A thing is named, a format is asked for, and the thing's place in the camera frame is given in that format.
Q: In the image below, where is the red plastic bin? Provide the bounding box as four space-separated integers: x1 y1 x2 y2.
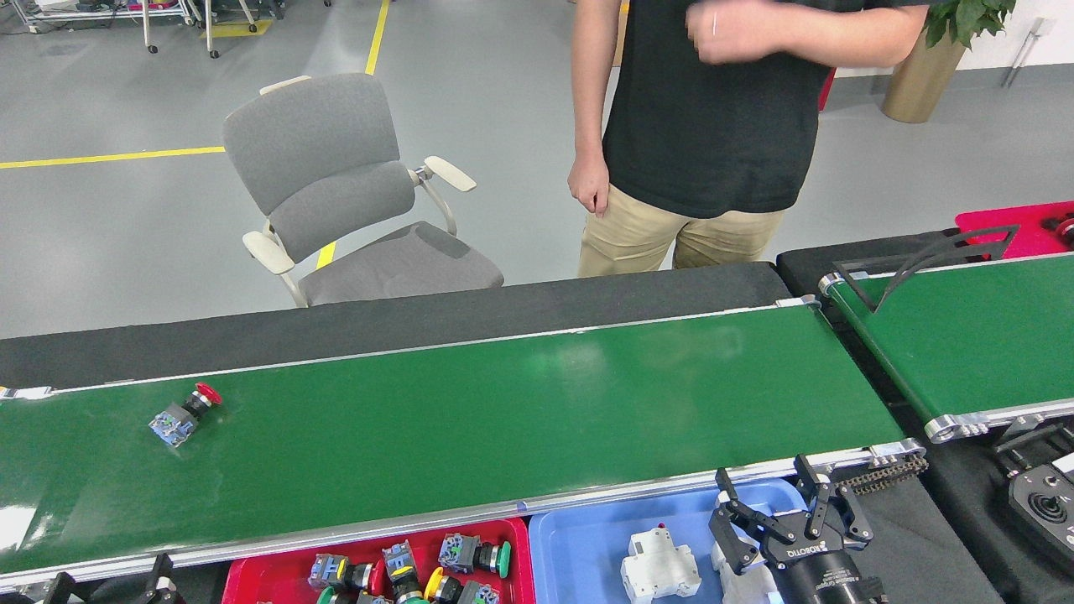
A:
955 201 1074 259

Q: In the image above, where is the red plastic tray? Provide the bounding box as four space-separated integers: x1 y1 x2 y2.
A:
221 518 538 604

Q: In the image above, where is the potted plant in gold pot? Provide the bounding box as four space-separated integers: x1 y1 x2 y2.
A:
881 0 1018 125

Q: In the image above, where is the person's left hand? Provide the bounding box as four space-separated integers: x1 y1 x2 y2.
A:
686 0 760 66

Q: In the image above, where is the black joystick controller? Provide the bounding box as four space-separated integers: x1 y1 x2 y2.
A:
1007 453 1074 580

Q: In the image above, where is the person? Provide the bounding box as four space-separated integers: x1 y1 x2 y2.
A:
569 0 932 278

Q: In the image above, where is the black curved guide bracket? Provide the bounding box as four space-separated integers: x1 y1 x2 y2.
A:
835 225 1020 314

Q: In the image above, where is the long green conveyor belt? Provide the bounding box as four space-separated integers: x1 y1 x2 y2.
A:
0 295 928 588

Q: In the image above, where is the green conveyor with black guide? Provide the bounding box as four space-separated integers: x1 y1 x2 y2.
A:
818 250 1074 444

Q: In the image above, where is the person's right hand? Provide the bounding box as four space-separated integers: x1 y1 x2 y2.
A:
568 151 612 219

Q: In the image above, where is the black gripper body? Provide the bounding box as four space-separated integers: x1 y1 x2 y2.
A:
759 537 890 604

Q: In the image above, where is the white circuit breaker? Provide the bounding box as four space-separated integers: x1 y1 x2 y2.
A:
620 523 702 601
711 537 785 604

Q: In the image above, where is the black drive chain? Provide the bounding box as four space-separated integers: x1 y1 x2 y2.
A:
847 453 931 496

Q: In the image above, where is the white wall pipe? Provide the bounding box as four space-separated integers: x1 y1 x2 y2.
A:
1000 17 1051 89

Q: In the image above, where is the long black table cover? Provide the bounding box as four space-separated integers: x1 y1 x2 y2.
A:
0 262 794 391

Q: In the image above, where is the white wheeled metal rack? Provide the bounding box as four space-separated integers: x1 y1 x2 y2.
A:
13 0 261 60

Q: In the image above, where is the grey office chair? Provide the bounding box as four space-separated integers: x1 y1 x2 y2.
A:
222 73 506 309

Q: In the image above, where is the blue plastic tray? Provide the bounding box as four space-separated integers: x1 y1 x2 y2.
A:
527 476 811 604

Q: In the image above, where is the green mushroom push button switch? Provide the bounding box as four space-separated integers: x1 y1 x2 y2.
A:
316 585 393 604
382 541 430 604
437 533 513 580

